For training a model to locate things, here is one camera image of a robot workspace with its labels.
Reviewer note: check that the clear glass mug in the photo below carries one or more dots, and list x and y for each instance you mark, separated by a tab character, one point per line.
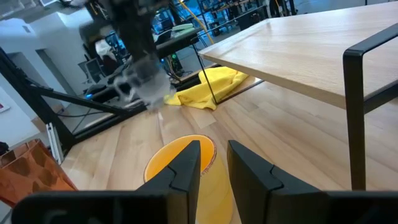
149	84

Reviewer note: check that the yellow plastic cup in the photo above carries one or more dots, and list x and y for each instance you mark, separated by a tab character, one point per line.
216	199

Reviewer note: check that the wooden shelf with black frame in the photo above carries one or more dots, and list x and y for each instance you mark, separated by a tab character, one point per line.
295	56

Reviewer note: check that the yellow cloth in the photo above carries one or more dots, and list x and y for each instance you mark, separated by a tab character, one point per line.
217	84

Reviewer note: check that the black metal rig frame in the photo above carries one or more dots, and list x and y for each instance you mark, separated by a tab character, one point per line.
37	102

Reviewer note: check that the black desk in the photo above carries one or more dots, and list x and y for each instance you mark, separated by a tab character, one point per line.
177	43

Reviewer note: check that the aluminium profile bar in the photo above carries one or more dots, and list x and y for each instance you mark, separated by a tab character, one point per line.
54	143

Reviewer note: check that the grey office chair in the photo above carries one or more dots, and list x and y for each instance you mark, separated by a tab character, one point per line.
93	70

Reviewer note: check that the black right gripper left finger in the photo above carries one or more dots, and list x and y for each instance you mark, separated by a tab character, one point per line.
183	186

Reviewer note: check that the red faceted plastic tumbler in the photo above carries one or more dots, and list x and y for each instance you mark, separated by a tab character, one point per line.
28	174

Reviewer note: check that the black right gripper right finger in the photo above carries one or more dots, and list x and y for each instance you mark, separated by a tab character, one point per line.
255	186

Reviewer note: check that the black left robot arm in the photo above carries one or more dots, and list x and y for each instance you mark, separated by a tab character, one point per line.
102	18

